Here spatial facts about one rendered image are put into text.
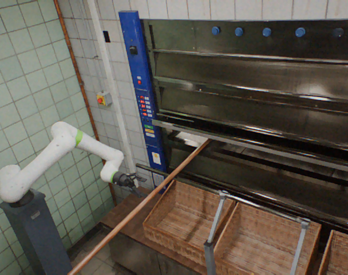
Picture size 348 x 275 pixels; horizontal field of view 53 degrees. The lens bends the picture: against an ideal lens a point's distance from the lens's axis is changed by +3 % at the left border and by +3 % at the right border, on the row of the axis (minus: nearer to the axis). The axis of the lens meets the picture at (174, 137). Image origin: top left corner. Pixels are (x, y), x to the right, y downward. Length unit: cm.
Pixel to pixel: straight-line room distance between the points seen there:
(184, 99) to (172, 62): 28
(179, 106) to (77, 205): 156
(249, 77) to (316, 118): 43
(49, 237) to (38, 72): 125
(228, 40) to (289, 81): 42
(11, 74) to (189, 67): 131
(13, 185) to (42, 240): 56
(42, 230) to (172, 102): 125
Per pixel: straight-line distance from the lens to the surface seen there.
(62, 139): 205
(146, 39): 242
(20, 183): 215
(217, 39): 210
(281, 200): 241
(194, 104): 236
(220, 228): 249
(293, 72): 197
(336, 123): 203
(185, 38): 223
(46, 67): 295
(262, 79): 203
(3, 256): 322
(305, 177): 226
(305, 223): 196
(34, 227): 249
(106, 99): 289
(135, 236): 278
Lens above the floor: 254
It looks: 30 degrees down
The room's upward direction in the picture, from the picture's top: 9 degrees counter-clockwise
